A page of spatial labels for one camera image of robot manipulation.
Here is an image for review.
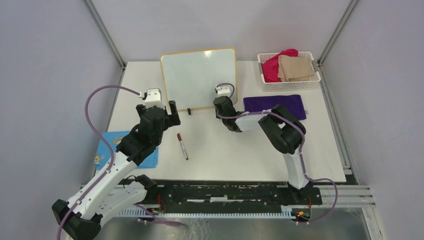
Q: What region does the red capped whiteboard marker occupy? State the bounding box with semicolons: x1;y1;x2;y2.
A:
177;133;189;161

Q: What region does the yellow framed whiteboard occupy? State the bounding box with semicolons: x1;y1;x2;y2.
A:
160;47;238;111

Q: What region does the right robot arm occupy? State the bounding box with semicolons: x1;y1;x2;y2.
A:
213;96;313;204

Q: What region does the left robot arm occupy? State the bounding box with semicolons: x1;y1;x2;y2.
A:
52;100;181;240

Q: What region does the red cloth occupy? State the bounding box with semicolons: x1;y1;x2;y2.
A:
261;48;299;83

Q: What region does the blue patterned cloth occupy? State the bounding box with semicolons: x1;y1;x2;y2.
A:
94;131;159;171

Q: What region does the purple cloth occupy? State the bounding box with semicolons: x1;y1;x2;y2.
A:
243;94;307;121

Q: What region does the beige cloth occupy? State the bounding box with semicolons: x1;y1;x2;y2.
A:
277;55;316;82

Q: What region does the white perforated basket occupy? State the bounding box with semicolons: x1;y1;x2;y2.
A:
257;51;322;92

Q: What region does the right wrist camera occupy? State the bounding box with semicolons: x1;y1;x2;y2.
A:
215;85;232;98

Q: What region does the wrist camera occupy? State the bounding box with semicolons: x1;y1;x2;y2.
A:
215;85;232;98
138;88;165;109

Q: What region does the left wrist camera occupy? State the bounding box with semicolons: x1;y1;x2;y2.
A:
138;88;165;109

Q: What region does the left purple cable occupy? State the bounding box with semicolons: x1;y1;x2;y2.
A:
56;85;142;240

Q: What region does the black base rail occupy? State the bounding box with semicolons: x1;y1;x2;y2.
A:
138;179;323;214

